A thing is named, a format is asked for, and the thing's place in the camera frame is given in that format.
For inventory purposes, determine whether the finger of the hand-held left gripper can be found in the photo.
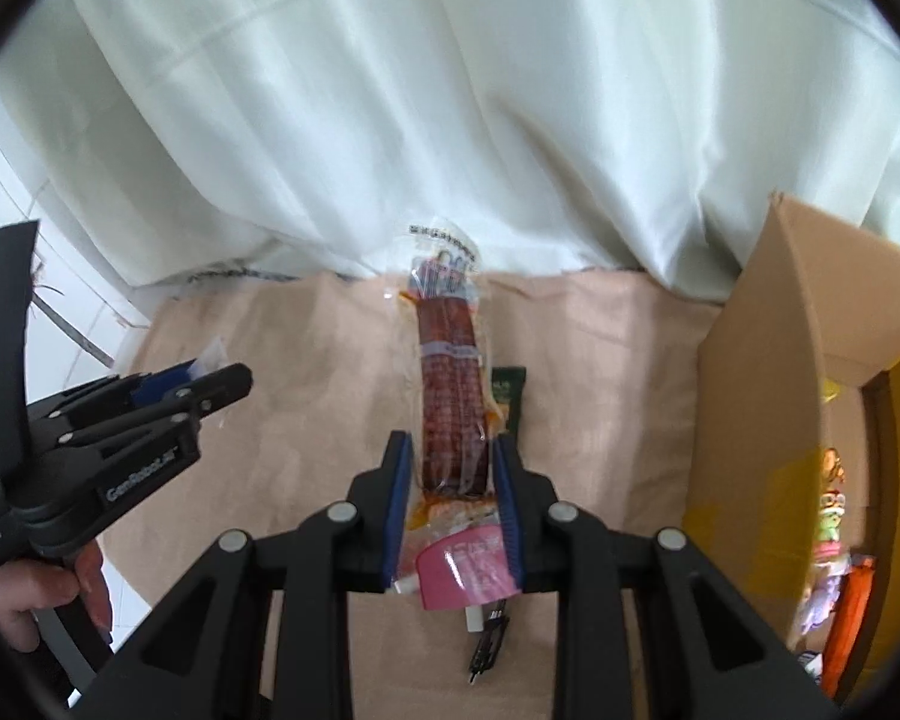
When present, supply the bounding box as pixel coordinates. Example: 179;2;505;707
26;361;215;432
56;362;254;460

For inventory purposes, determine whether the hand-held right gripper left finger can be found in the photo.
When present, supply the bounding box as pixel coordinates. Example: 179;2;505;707
67;431;415;720

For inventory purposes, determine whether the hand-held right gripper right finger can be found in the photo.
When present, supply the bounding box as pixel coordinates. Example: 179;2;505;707
491;435;841;720

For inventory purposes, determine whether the red sausage packet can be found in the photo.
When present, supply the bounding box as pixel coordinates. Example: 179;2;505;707
382;217;496;533

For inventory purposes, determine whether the brown cardboard box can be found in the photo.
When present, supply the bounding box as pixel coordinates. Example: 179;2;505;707
679;191;900;698

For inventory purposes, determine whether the green frog toy figure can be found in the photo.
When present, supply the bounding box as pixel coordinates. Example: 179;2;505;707
814;450;852;563

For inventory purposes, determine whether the purple hair tie packet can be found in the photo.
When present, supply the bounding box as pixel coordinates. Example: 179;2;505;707
799;577;841;635

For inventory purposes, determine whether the person's left hand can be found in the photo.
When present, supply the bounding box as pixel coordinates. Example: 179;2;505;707
0;540;113;653

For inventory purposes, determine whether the pink packet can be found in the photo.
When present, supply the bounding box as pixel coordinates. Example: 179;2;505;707
412;525;515;611

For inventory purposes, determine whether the dark green packet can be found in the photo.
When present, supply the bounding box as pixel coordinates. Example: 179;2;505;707
487;366;530;440

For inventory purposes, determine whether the black pen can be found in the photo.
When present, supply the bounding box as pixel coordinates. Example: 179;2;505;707
465;600;511;687

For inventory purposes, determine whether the white curtain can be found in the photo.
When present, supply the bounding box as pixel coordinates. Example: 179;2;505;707
0;0;900;301

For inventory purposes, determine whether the orange packet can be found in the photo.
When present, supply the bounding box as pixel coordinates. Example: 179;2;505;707
821;562;882;683

